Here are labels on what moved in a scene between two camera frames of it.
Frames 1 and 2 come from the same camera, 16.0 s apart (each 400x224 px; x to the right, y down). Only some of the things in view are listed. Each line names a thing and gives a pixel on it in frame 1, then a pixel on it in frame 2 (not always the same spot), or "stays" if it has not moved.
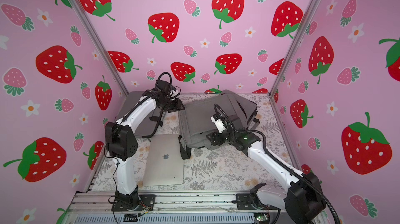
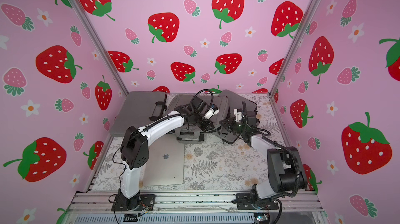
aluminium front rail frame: x=97 y=208 stays
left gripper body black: x=171 y=106 → x=201 y=122
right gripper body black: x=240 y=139 → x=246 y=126
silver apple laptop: x=164 y=161 stays
